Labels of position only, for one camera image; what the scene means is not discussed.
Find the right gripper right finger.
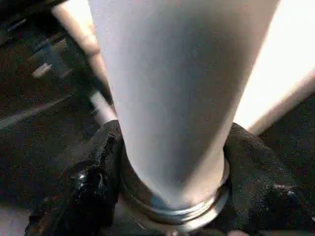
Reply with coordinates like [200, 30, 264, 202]
[222, 122, 315, 236]

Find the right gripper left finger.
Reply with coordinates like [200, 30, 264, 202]
[29, 119, 125, 236]

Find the white plastic table leg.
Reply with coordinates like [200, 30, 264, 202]
[88, 0, 282, 233]

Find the white plastic table top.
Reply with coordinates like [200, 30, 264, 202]
[51, 0, 315, 135]

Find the black table mat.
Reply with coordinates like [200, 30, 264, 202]
[0, 0, 315, 236]

